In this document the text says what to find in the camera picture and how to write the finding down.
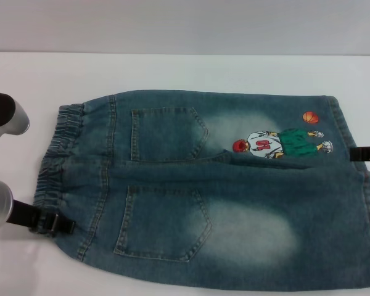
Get left wrist camera black silver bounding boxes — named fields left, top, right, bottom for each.
left=0, top=91, right=31, bottom=144

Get blue denim shorts with cartoon print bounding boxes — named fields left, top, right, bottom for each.
left=29, top=89, right=370, bottom=296

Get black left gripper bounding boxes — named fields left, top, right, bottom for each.
left=9, top=199, right=76, bottom=239

